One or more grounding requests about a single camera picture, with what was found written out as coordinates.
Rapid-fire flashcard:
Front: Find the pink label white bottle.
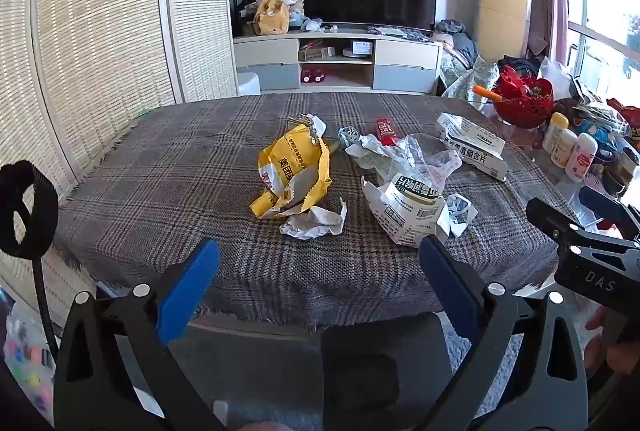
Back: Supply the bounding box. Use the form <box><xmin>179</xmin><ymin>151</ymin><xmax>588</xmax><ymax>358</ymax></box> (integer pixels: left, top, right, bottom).
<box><xmin>565</xmin><ymin>132</ymin><xmax>598</xmax><ymax>183</ymax></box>

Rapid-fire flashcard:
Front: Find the dark grey chair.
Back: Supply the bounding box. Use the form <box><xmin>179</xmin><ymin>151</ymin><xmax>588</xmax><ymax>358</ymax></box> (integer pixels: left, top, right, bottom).
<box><xmin>320</xmin><ymin>311</ymin><xmax>453</xmax><ymax>431</ymax></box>

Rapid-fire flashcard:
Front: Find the black strap loop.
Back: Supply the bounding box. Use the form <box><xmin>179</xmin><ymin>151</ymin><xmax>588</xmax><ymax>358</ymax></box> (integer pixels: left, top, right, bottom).
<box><xmin>0</xmin><ymin>161</ymin><xmax>60</xmax><ymax>258</ymax></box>

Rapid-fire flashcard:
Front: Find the brown plush toy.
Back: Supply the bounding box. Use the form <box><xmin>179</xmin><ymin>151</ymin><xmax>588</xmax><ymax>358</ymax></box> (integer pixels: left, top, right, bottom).
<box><xmin>252</xmin><ymin>0</ymin><xmax>291</xmax><ymax>36</ymax></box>

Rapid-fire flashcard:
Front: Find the white stool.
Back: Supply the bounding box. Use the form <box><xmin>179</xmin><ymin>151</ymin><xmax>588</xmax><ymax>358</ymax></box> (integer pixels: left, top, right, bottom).
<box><xmin>236</xmin><ymin>67</ymin><xmax>262</xmax><ymax>96</ymax></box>

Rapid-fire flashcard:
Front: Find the red candy packet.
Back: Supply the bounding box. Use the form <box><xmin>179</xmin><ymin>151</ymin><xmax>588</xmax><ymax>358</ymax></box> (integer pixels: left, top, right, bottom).
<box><xmin>375</xmin><ymin>118</ymin><xmax>398</xmax><ymax>146</ymax></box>

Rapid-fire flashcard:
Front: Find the blue packet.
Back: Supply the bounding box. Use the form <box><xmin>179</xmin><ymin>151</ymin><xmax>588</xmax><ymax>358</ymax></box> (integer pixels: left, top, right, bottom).
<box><xmin>575</xmin><ymin>120</ymin><xmax>618</xmax><ymax>159</ymax></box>

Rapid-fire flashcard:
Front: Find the red plastic basket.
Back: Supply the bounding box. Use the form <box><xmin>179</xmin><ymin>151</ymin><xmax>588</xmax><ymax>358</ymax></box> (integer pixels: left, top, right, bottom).
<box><xmin>491</xmin><ymin>66</ymin><xmax>555</xmax><ymax>129</ymax></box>

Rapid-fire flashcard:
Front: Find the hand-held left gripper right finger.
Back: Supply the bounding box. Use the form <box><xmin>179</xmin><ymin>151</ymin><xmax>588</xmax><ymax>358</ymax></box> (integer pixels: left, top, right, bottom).
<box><xmin>418</xmin><ymin>233</ymin><xmax>590</xmax><ymax>431</ymax></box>

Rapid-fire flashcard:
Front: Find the white round device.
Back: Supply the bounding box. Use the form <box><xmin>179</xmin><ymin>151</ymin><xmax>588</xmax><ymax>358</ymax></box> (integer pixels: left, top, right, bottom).
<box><xmin>345</xmin><ymin>38</ymin><xmax>373</xmax><ymax>58</ymax></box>

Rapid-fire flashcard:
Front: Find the person's right hand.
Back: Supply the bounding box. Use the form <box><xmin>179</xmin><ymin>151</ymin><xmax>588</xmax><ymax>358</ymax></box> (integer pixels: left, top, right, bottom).
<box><xmin>585</xmin><ymin>306</ymin><xmax>640</xmax><ymax>379</ymax></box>

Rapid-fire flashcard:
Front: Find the orange handle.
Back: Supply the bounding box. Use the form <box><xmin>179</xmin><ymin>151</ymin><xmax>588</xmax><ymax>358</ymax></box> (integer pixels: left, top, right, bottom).
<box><xmin>472</xmin><ymin>84</ymin><xmax>503</xmax><ymax>102</ymax></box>

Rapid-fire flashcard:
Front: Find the cardboard box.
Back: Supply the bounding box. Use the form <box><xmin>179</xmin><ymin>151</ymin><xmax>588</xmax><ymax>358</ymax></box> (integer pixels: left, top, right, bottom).
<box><xmin>299</xmin><ymin>40</ymin><xmax>337</xmax><ymax>62</ymax></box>

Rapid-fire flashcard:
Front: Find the woven screen partition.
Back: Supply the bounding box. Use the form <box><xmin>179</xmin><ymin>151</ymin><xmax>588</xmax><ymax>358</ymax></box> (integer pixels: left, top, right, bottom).
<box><xmin>0</xmin><ymin>0</ymin><xmax>240</xmax><ymax>312</ymax></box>

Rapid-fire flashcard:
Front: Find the crumpled white paper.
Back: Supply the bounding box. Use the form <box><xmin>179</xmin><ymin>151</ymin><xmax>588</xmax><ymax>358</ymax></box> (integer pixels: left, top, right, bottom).
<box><xmin>279</xmin><ymin>198</ymin><xmax>348</xmax><ymax>240</ymax></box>

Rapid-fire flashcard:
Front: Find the black braided cable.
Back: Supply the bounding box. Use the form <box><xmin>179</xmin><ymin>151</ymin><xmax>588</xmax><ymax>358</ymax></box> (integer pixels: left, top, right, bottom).
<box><xmin>32</xmin><ymin>256</ymin><xmax>61</xmax><ymax>362</ymax></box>

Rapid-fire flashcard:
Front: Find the black bag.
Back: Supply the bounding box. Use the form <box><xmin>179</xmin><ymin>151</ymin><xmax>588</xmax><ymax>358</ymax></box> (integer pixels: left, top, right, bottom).
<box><xmin>497</xmin><ymin>56</ymin><xmax>541</xmax><ymax>79</ymax></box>

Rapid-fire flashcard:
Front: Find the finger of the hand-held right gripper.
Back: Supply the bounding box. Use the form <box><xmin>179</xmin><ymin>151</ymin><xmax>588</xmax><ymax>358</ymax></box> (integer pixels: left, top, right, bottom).
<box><xmin>579</xmin><ymin>186</ymin><xmax>640</xmax><ymax>242</ymax></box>
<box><xmin>526</xmin><ymin>198</ymin><xmax>601</xmax><ymax>244</ymax></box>

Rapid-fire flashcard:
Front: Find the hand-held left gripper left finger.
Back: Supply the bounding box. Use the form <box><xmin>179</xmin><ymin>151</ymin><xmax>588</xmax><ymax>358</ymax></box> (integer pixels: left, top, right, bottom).
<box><xmin>54</xmin><ymin>237</ymin><xmax>226</xmax><ymax>431</ymax></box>

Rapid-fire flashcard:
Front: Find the pile of clothes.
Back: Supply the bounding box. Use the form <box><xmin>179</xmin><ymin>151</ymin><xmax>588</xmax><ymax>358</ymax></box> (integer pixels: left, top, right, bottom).
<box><xmin>435</xmin><ymin>18</ymin><xmax>481</xmax><ymax>72</ymax></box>

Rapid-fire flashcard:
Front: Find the clear plastic bag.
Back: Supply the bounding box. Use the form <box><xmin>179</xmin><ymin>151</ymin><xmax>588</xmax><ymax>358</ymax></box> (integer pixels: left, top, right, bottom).
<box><xmin>345</xmin><ymin>134</ymin><xmax>463</xmax><ymax>189</ymax></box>

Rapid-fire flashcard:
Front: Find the grey plaid tablecloth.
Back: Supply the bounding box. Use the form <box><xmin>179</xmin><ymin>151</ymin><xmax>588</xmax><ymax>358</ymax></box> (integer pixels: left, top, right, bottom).
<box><xmin>52</xmin><ymin>92</ymin><xmax>596</xmax><ymax>327</ymax></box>

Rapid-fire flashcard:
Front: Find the beige grey television stand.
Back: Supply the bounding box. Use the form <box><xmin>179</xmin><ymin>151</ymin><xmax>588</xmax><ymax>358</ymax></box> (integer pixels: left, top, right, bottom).
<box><xmin>233</xmin><ymin>28</ymin><xmax>443</xmax><ymax>96</ymax></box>

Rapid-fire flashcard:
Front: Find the white receipt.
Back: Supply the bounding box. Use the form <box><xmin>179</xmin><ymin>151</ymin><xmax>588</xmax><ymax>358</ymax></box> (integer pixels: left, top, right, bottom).
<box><xmin>300</xmin><ymin>114</ymin><xmax>327</xmax><ymax>144</ymax></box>

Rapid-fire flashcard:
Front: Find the floral cloth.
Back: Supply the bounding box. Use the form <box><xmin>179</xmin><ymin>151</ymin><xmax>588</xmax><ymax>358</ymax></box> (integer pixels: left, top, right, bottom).
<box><xmin>440</xmin><ymin>56</ymin><xmax>501</xmax><ymax>102</ymax></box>

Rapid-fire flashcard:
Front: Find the yellow paper bag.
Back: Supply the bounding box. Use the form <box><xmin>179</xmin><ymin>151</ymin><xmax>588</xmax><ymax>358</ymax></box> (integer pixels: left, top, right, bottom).
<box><xmin>250</xmin><ymin>124</ymin><xmax>333</xmax><ymax>219</ymax></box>

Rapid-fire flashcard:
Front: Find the white blister pack piece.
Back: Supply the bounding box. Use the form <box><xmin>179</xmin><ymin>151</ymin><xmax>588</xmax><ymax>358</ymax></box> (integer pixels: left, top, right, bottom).
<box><xmin>445</xmin><ymin>194</ymin><xmax>479</xmax><ymax>238</ymax></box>

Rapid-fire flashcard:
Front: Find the torn white medicine box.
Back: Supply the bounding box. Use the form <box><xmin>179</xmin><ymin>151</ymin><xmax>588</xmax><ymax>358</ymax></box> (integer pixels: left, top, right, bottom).
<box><xmin>361</xmin><ymin>174</ymin><xmax>451</xmax><ymax>248</ymax></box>

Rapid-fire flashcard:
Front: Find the colourful dotted mat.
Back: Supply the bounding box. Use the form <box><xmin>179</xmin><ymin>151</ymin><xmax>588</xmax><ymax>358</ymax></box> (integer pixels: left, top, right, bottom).
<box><xmin>2</xmin><ymin>301</ymin><xmax>56</xmax><ymax>412</ymax></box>

